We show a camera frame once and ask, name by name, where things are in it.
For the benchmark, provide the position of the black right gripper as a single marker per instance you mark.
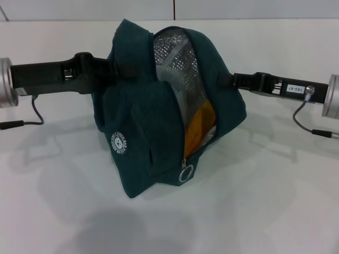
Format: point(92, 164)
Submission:
point(265, 84)

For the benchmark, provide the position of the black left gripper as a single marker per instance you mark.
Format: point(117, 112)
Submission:
point(47, 75)

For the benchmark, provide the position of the dark teal insulated lunch bag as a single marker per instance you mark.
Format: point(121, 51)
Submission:
point(137, 119)

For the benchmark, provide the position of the yellow banana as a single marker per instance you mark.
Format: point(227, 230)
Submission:
point(198, 127)

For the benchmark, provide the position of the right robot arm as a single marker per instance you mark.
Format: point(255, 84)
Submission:
point(332, 95)

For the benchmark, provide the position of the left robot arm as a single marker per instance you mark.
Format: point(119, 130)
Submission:
point(6, 82)

